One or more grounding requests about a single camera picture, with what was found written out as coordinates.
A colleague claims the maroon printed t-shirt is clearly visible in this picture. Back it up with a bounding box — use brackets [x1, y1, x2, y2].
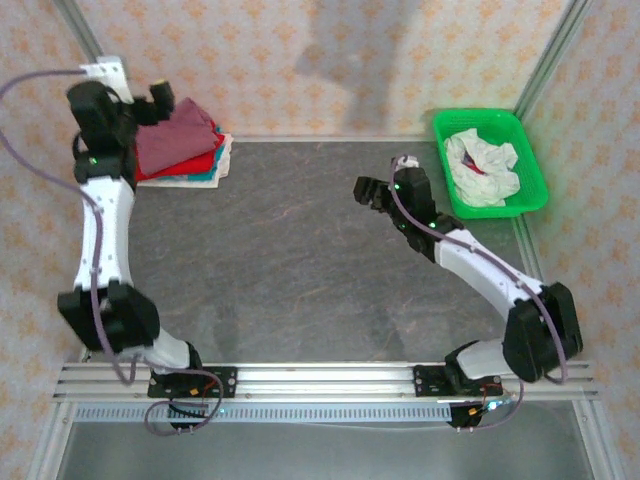
[134, 97, 219, 176]

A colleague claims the white crumpled t-shirt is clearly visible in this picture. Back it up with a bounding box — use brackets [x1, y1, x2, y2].
[443, 128, 522, 207]

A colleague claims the teal folded t-shirt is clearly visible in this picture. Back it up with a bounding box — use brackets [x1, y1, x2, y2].
[184, 127, 226, 182]

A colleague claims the white folded t-shirt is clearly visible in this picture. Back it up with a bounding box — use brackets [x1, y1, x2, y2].
[137, 132, 235, 190]

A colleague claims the green plastic basket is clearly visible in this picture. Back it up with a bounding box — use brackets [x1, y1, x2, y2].
[432, 107, 551, 221]

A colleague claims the small black controller board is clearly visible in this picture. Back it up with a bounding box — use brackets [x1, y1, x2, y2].
[449, 394, 516, 432]
[167, 401, 211, 432]

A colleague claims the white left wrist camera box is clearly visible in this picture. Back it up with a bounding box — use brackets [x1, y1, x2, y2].
[79, 55, 132, 101]

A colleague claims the aluminium back rail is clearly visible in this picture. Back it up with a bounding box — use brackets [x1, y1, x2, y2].
[227, 133, 441, 145]

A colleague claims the aluminium frame post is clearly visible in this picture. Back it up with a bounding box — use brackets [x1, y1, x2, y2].
[512, 0, 594, 126]
[52, 0, 136, 109]

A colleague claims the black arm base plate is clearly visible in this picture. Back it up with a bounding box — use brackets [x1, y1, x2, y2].
[412, 364, 502, 399]
[147, 366, 238, 400]

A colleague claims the aluminium mounting rail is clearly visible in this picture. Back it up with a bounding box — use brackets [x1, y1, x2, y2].
[52, 360, 601, 402]

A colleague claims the grey slotted cable duct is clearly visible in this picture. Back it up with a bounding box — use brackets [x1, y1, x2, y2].
[74, 403, 454, 424]

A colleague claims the aluminium frame leg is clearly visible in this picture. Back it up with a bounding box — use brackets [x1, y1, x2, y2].
[24, 399, 76, 480]
[572, 399, 621, 480]

